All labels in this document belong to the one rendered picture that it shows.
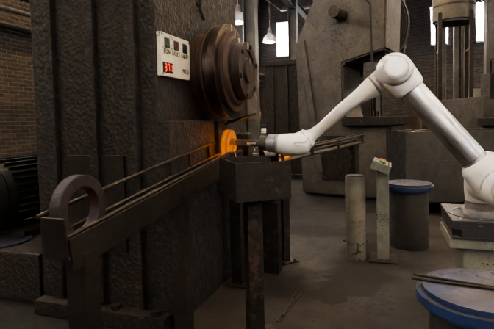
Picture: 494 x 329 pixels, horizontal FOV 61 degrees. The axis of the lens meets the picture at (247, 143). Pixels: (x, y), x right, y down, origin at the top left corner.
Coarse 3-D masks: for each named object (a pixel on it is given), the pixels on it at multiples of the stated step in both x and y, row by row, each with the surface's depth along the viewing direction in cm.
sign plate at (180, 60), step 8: (160, 32) 171; (160, 40) 171; (176, 40) 184; (184, 40) 191; (160, 48) 171; (168, 48) 177; (160, 56) 172; (168, 56) 177; (176, 56) 184; (184, 56) 190; (160, 64) 172; (176, 64) 184; (184, 64) 191; (160, 72) 172; (168, 72) 177; (176, 72) 184; (184, 72) 190
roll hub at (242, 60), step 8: (232, 48) 200; (240, 48) 199; (248, 48) 210; (232, 56) 198; (240, 56) 198; (248, 56) 213; (232, 64) 197; (240, 64) 198; (248, 64) 207; (232, 72) 197; (240, 72) 198; (248, 72) 207; (256, 72) 221; (232, 80) 198; (240, 80) 198; (248, 80) 207; (256, 80) 221; (240, 88) 200; (248, 88) 212; (240, 96) 205
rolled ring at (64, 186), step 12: (72, 180) 108; (84, 180) 112; (96, 180) 117; (60, 192) 105; (72, 192) 108; (96, 192) 117; (60, 204) 104; (96, 204) 118; (60, 216) 104; (96, 216) 117; (72, 228) 108
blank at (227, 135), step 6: (228, 132) 210; (234, 132) 216; (222, 138) 208; (228, 138) 209; (234, 138) 217; (222, 144) 207; (228, 144) 209; (222, 150) 208; (228, 150) 209; (234, 150) 218
